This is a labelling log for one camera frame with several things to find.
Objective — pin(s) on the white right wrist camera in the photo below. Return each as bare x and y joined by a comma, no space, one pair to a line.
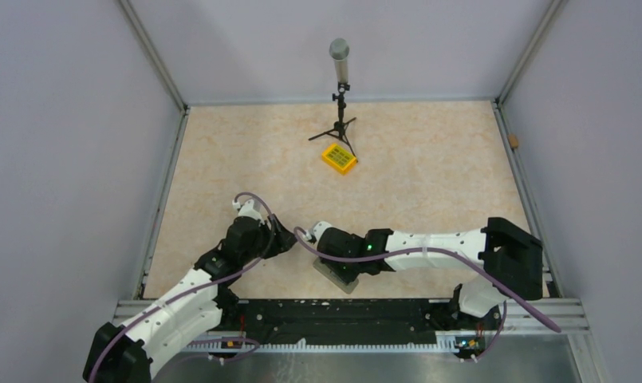
314,234

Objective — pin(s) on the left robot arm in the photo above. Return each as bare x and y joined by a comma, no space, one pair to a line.
137,349

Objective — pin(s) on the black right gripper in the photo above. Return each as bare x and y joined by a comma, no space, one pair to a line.
347,275

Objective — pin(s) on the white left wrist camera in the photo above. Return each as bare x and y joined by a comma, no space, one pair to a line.
250,208

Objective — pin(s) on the microphone on black tripod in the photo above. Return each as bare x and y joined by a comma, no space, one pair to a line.
339,51

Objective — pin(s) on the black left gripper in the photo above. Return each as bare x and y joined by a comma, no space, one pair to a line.
281,241

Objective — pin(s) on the white remote control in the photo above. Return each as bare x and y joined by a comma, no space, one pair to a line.
335,278

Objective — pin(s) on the yellow box with green grid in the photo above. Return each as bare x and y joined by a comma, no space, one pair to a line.
339,158

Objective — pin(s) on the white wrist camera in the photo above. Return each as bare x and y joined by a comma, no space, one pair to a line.
314,234
250,208

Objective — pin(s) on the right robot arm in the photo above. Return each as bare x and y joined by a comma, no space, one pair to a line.
507,259

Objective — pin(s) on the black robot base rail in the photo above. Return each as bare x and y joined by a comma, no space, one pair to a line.
352,322

